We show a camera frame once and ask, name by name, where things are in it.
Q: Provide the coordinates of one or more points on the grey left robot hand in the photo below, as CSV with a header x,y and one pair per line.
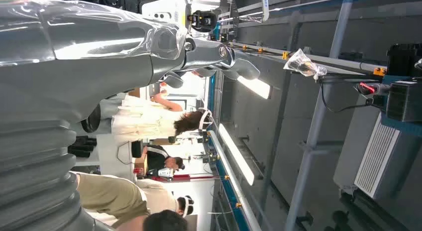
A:
x,y
99,74

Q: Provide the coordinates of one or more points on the person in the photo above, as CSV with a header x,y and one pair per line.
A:
x,y
108,193
184,206
156,158
145,119

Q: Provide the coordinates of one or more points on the clear plastic film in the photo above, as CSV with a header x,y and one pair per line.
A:
x,y
165,41

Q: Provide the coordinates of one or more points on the short ceiling light panel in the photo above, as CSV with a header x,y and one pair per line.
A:
x,y
255,87

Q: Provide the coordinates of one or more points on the long ceiling light panel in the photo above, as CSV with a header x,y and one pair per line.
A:
x,y
235,153

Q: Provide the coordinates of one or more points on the clear plastic bag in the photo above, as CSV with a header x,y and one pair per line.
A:
x,y
301,64

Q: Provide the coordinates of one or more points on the red tipped connector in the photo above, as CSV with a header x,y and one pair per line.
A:
x,y
367,88

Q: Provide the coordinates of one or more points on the white ceiling air vent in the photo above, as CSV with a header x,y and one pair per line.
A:
x,y
376,157

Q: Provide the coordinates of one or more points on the black equipment box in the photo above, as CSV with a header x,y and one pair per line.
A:
x,y
404,91

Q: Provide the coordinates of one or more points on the white depth camera box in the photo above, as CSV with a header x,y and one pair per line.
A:
x,y
165,13

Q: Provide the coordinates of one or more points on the black round camera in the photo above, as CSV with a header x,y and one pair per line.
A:
x,y
202,21

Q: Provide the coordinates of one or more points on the blue edged frame rail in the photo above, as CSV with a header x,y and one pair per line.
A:
x,y
230,186

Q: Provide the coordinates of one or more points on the aluminium frame rail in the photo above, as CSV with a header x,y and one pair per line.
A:
x,y
343,63

